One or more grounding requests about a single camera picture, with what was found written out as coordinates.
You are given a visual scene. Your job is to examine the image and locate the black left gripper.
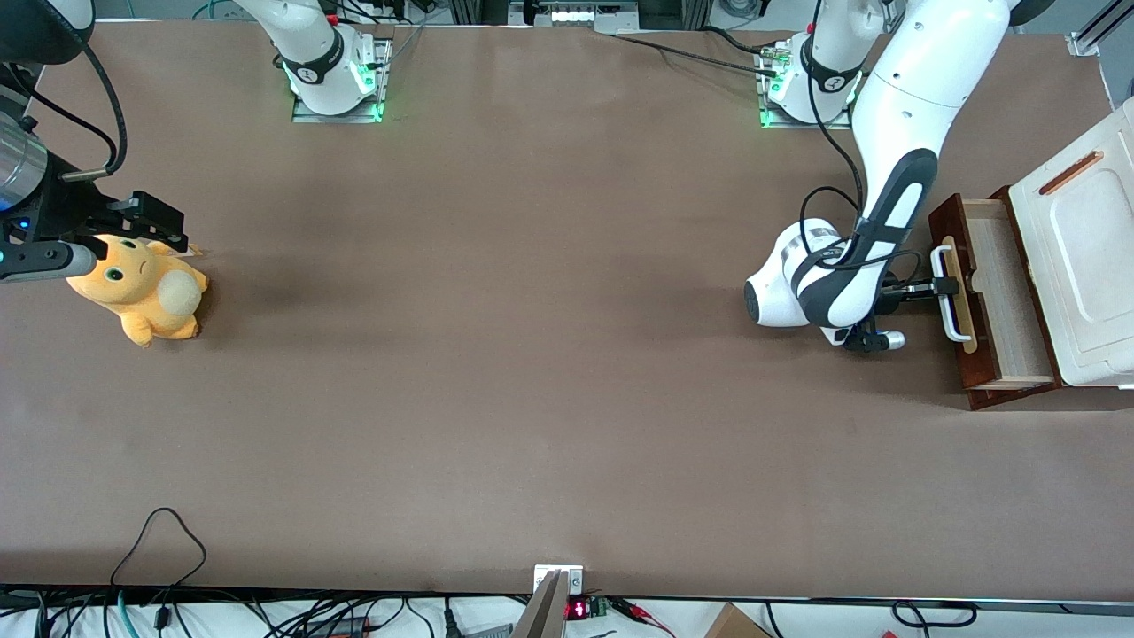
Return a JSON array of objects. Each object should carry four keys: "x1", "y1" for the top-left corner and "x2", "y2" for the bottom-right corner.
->
[{"x1": 877, "y1": 276, "x2": 961, "y2": 315}]

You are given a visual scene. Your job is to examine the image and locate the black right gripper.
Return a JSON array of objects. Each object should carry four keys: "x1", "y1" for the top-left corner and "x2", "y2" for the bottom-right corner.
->
[{"x1": 9, "y1": 155, "x2": 190, "y2": 256}]

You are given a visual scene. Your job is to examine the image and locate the white drawer handle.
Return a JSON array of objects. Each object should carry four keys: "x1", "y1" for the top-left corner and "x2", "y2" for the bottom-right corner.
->
[{"x1": 930, "y1": 245, "x2": 973, "y2": 344}]

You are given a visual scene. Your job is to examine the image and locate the tan wooden handle backplate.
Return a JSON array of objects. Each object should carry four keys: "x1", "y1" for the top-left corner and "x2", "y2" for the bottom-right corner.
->
[{"x1": 939, "y1": 235, "x2": 979, "y2": 355}]

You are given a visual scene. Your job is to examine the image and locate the brown wooden drawer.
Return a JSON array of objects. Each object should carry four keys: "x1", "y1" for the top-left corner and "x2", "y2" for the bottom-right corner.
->
[{"x1": 928, "y1": 193, "x2": 1061, "y2": 393}]

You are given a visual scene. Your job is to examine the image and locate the orange plush toy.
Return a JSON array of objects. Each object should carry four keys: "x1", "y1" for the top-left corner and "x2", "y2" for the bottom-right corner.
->
[{"x1": 66, "y1": 232, "x2": 211, "y2": 348}]

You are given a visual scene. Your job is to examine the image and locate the brown cabinet with white top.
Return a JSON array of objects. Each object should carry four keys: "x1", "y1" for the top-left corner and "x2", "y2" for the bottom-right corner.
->
[{"x1": 966, "y1": 96, "x2": 1134, "y2": 411}]

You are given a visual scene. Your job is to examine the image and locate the copper strip on cabinet top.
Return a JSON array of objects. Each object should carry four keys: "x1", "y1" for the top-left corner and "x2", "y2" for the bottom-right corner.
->
[{"x1": 1038, "y1": 151, "x2": 1105, "y2": 197}]

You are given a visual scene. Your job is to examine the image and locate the silver aluminium profile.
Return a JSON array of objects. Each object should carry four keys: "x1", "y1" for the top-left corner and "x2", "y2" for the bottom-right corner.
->
[{"x1": 1068, "y1": 0, "x2": 1134, "y2": 59}]

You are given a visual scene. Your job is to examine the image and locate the brown cardboard box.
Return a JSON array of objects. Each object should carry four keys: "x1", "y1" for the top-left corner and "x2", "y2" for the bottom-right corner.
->
[{"x1": 704, "y1": 603, "x2": 773, "y2": 638}]

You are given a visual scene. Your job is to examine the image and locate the red clip leads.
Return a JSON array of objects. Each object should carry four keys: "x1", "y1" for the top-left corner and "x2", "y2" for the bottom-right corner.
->
[{"x1": 610, "y1": 597, "x2": 676, "y2": 638}]

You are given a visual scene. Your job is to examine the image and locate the white power strip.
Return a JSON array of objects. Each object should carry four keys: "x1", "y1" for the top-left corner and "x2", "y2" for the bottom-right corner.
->
[{"x1": 530, "y1": 0, "x2": 641, "y2": 35}]

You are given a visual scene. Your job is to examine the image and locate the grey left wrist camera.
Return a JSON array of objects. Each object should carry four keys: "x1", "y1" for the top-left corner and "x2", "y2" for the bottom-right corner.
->
[{"x1": 842, "y1": 328, "x2": 906, "y2": 354}]

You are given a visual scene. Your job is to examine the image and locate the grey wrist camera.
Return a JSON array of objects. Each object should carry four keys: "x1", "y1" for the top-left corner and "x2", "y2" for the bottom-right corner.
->
[
  {"x1": 0, "y1": 239, "x2": 100, "y2": 284},
  {"x1": 842, "y1": 328, "x2": 906, "y2": 354}
]

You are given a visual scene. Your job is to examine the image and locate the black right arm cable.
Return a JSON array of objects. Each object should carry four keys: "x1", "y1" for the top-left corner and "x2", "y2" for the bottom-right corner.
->
[{"x1": 9, "y1": 40, "x2": 128, "y2": 183}]

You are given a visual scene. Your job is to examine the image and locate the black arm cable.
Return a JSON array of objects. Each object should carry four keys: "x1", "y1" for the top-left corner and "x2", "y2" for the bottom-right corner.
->
[
  {"x1": 799, "y1": 0, "x2": 924, "y2": 272},
  {"x1": 9, "y1": 40, "x2": 128, "y2": 183}
]

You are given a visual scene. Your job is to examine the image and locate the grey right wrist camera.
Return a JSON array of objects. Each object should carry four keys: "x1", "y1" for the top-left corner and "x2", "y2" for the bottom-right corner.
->
[{"x1": 0, "y1": 239, "x2": 100, "y2": 284}]

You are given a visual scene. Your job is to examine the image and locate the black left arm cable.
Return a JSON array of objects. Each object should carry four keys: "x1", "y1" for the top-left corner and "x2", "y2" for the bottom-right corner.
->
[{"x1": 799, "y1": 0, "x2": 924, "y2": 272}]

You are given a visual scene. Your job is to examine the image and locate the thin black looped cable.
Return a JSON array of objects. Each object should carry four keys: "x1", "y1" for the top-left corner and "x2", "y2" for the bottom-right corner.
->
[{"x1": 109, "y1": 507, "x2": 209, "y2": 590}]

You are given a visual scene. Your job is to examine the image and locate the short black table cable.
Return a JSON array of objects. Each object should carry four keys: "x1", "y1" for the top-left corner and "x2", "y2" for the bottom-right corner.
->
[{"x1": 703, "y1": 25, "x2": 789, "y2": 56}]

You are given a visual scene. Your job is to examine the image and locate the thick black looped cable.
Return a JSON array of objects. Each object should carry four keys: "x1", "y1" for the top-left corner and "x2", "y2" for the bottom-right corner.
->
[{"x1": 890, "y1": 601, "x2": 980, "y2": 629}]

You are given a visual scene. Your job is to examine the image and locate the long black table cable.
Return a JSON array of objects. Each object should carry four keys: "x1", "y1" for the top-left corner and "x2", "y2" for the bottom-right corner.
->
[{"x1": 611, "y1": 34, "x2": 779, "y2": 77}]

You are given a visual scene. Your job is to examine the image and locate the black aluminium frame post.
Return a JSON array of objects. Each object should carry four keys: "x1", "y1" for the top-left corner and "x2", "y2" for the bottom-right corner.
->
[
  {"x1": 450, "y1": 0, "x2": 511, "y2": 26},
  {"x1": 640, "y1": 0, "x2": 712, "y2": 30}
]

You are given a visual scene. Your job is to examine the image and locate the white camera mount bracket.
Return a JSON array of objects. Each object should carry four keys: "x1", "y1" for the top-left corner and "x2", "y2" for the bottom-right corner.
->
[{"x1": 533, "y1": 564, "x2": 586, "y2": 596}]

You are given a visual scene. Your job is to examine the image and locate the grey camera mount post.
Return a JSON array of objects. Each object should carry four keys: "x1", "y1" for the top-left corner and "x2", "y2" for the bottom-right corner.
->
[{"x1": 512, "y1": 570, "x2": 570, "y2": 638}]

